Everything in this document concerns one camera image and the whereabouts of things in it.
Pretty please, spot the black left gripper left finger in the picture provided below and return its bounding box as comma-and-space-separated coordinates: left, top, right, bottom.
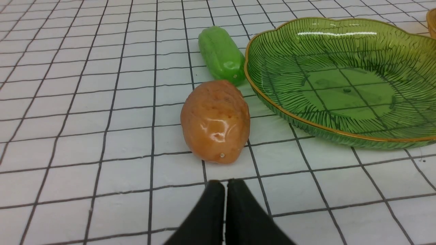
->
165, 180, 225, 245

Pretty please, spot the amber glass leaf plate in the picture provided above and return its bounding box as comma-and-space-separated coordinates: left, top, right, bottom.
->
426, 8, 436, 39

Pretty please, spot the green glass leaf plate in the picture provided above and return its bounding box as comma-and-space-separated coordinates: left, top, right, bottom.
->
244, 17, 436, 149

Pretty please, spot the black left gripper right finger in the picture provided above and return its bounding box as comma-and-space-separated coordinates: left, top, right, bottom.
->
225, 179, 295, 245

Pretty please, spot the orange potato toy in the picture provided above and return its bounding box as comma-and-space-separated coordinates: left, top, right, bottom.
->
180, 80, 250, 164

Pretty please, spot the green cucumber toy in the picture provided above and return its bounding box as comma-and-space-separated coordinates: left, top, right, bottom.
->
198, 26, 246, 86

